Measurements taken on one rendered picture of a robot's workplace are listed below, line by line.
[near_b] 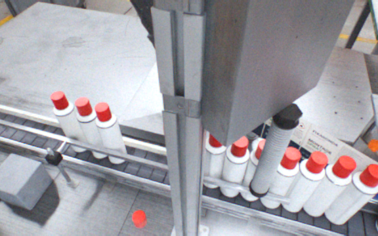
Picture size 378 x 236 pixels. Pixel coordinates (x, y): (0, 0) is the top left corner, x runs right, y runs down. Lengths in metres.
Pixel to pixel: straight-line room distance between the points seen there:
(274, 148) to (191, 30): 0.22
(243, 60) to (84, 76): 1.01
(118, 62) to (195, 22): 1.00
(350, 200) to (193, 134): 0.44
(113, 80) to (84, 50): 0.27
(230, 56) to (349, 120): 0.81
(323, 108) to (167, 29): 0.82
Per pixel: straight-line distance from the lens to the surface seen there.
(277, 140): 0.38
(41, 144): 0.92
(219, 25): 0.22
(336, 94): 1.08
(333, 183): 0.63
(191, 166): 0.38
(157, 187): 0.75
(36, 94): 1.18
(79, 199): 0.83
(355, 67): 1.25
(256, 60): 0.24
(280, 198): 0.66
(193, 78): 0.26
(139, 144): 0.78
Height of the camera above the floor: 1.53
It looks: 48 degrees down
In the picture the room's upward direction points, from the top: straight up
